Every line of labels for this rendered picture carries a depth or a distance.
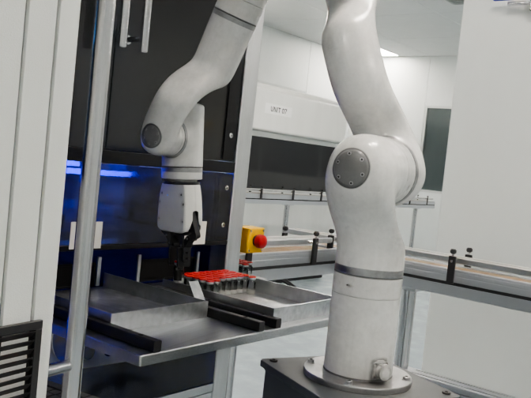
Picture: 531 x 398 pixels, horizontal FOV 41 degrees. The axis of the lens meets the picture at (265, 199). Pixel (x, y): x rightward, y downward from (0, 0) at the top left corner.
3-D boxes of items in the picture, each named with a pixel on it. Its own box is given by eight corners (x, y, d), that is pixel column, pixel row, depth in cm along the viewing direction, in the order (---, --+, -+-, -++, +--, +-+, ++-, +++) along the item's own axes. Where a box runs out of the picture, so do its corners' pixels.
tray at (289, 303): (161, 293, 171) (163, 279, 171) (232, 285, 192) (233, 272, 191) (272, 324, 150) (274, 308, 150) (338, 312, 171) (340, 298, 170)
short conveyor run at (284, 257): (212, 288, 204) (217, 234, 204) (174, 279, 214) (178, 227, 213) (340, 274, 258) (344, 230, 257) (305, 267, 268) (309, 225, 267)
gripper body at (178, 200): (152, 175, 148) (151, 229, 149) (181, 178, 141) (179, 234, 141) (182, 176, 153) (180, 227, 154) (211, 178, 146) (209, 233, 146)
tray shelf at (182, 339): (-16, 307, 147) (-15, 298, 147) (212, 283, 202) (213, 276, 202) (139, 366, 118) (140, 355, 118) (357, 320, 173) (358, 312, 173)
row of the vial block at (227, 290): (194, 297, 170) (196, 278, 170) (242, 290, 184) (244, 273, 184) (201, 298, 169) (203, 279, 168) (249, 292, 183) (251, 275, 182)
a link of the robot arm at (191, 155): (186, 167, 140) (210, 167, 149) (188, 100, 140) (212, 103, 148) (151, 166, 144) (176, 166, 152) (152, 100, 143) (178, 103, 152)
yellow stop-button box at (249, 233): (227, 249, 204) (230, 224, 203) (243, 249, 209) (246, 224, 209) (247, 253, 199) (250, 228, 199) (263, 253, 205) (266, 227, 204)
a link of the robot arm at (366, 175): (412, 275, 127) (428, 142, 125) (371, 285, 111) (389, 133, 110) (351, 264, 133) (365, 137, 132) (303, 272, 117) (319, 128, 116)
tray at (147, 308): (6, 296, 151) (8, 279, 151) (103, 287, 172) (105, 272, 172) (109, 332, 130) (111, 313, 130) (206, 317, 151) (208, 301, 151)
